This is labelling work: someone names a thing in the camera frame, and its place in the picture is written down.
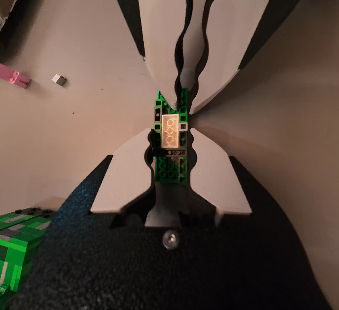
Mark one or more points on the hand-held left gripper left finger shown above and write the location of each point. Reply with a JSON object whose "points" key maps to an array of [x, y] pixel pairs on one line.
{"points": [[121, 182]]}

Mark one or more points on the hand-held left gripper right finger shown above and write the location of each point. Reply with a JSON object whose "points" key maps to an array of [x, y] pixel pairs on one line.
{"points": [[217, 182]]}

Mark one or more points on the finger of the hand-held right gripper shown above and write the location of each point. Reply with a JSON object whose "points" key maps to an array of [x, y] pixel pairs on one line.
{"points": [[159, 23], [233, 29]]}

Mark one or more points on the hollow green lego head block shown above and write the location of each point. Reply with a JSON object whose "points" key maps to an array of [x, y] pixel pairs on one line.
{"points": [[169, 132]]}

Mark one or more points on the green lego legs assembly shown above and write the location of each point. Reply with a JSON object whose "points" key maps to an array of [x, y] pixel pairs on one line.
{"points": [[18, 241]]}

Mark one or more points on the small grey lego cube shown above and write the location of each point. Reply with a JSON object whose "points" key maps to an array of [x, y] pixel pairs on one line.
{"points": [[58, 80]]}

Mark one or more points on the pink lego pig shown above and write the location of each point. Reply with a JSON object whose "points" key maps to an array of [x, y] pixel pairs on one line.
{"points": [[16, 78]]}

